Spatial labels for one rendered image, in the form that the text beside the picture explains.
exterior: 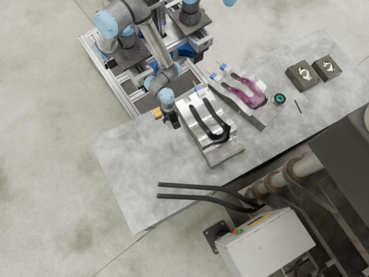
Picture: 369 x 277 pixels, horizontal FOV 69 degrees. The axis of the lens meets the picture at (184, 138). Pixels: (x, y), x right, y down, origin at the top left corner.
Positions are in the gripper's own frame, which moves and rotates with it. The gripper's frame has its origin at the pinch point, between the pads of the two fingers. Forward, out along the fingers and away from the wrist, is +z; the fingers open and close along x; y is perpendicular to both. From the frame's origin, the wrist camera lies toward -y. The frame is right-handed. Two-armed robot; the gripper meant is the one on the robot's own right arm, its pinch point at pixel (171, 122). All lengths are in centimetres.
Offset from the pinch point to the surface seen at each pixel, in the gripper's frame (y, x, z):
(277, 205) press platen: -74, -27, -9
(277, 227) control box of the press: -76, -7, -52
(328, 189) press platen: -74, -29, -59
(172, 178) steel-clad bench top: -29.5, 15.1, 15.0
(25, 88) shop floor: 145, 104, 95
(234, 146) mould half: -31.0, -30.2, 9.0
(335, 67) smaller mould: -15, -127, 9
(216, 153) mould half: -29.2, -17.5, 9.0
